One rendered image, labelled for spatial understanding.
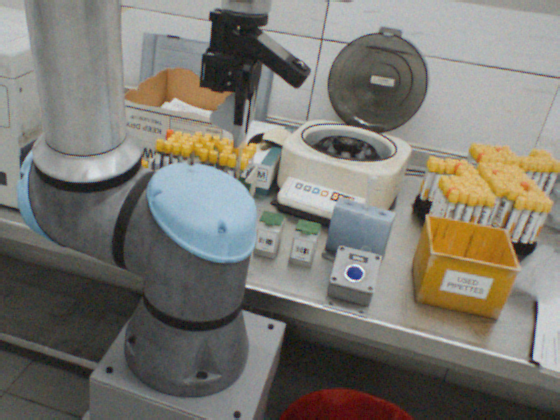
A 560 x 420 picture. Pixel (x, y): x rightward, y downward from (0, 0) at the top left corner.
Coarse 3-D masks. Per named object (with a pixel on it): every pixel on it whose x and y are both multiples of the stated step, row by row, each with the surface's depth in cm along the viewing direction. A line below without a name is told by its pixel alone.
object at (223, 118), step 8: (232, 96) 97; (224, 104) 98; (232, 104) 98; (248, 104) 98; (216, 112) 99; (224, 112) 99; (232, 112) 99; (216, 120) 100; (224, 120) 100; (232, 120) 99; (224, 128) 100; (232, 128) 100; (240, 128) 98; (240, 136) 100
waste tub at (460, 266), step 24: (432, 216) 108; (432, 240) 110; (456, 240) 109; (480, 240) 108; (504, 240) 105; (432, 264) 99; (456, 264) 98; (480, 264) 97; (504, 264) 102; (432, 288) 101; (456, 288) 100; (480, 288) 99; (504, 288) 98; (480, 312) 101
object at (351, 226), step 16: (336, 208) 108; (352, 208) 108; (368, 208) 109; (336, 224) 110; (352, 224) 108; (368, 224) 107; (384, 224) 106; (336, 240) 111; (352, 240) 110; (368, 240) 108; (384, 240) 107
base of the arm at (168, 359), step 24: (144, 312) 70; (240, 312) 71; (144, 336) 70; (168, 336) 68; (192, 336) 67; (216, 336) 68; (240, 336) 71; (144, 360) 70; (168, 360) 68; (192, 360) 68; (216, 360) 69; (240, 360) 72; (168, 384) 69; (192, 384) 69; (216, 384) 70
